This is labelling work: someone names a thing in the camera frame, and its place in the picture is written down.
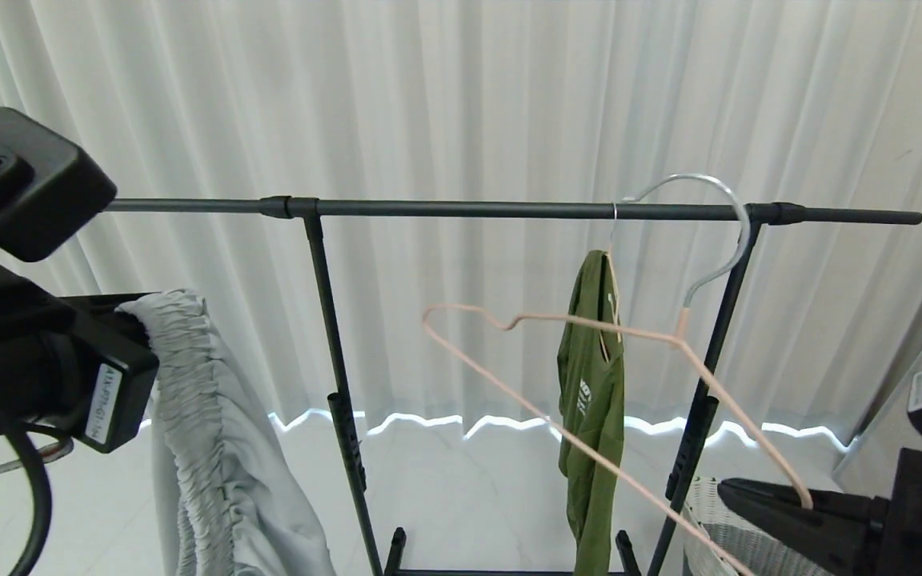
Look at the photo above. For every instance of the pale grey garment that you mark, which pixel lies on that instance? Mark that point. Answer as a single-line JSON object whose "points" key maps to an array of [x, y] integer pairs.
{"points": [[213, 448]]}

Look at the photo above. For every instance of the pink clothes hanger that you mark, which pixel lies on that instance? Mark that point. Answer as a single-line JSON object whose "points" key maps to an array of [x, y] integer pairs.
{"points": [[613, 272], [709, 376]]}

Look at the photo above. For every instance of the white laundry basket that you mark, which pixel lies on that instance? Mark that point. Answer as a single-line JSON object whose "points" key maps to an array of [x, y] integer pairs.
{"points": [[749, 544]]}

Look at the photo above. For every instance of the black clothes rack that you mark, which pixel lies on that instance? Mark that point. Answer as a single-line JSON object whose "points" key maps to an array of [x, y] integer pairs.
{"points": [[509, 210]]}

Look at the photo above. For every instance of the white curtain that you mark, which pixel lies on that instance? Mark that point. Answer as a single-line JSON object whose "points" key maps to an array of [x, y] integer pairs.
{"points": [[429, 96]]}

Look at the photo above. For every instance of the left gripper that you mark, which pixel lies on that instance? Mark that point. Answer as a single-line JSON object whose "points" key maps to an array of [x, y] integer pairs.
{"points": [[29, 360]]}

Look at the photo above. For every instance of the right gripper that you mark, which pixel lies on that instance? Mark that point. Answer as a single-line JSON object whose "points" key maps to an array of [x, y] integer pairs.
{"points": [[921, 536]]}

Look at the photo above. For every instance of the green printed garment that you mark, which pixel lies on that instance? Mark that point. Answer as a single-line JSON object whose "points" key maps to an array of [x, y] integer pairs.
{"points": [[593, 416]]}

